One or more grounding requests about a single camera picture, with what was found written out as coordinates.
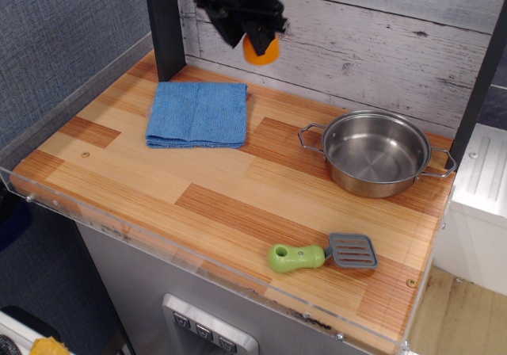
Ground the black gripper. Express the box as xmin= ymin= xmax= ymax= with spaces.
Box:
xmin=194 ymin=0 xmax=287 ymax=56

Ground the dark grey post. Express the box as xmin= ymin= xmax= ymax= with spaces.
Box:
xmin=450 ymin=0 xmax=506 ymax=166
xmin=147 ymin=0 xmax=186 ymax=82

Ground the clear acrylic table guard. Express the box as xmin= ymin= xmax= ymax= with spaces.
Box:
xmin=1 ymin=37 xmax=452 ymax=353

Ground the silver dispenser button panel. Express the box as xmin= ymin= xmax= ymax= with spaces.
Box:
xmin=162 ymin=293 xmax=260 ymax=354

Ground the dark grey left post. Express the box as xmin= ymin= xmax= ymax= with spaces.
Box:
xmin=147 ymin=0 xmax=186 ymax=82

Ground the silver toy fridge cabinet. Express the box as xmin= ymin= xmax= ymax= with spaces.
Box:
xmin=78 ymin=224 xmax=362 ymax=354

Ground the stainless steel pot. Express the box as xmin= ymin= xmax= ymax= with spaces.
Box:
xmin=298 ymin=110 xmax=457 ymax=198

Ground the blue folded cloth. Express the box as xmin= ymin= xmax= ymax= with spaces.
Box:
xmin=145 ymin=82 xmax=248 ymax=148

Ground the white side cabinet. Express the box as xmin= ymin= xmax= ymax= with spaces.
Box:
xmin=433 ymin=124 xmax=506 ymax=295

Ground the dark grey right post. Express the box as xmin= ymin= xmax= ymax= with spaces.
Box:
xmin=450 ymin=0 xmax=506 ymax=166

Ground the green grey toy spatula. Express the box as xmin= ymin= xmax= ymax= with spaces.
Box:
xmin=268 ymin=233 xmax=379 ymax=273

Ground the orange green salt can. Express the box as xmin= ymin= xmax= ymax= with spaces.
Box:
xmin=242 ymin=33 xmax=281 ymax=67

